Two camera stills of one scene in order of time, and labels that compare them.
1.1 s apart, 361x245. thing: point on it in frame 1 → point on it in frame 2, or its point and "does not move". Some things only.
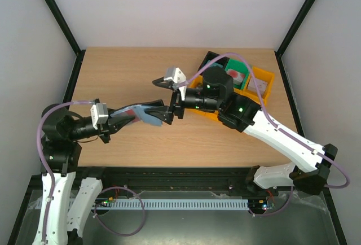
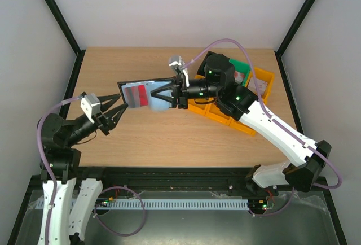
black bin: x=211 y=56 does not move
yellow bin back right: x=263 y=75 does not move
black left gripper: x=111 y=127 → x=105 y=119
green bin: x=241 y=66 does not move
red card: x=131 y=112 → x=136 y=96
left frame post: x=60 y=18 does not move
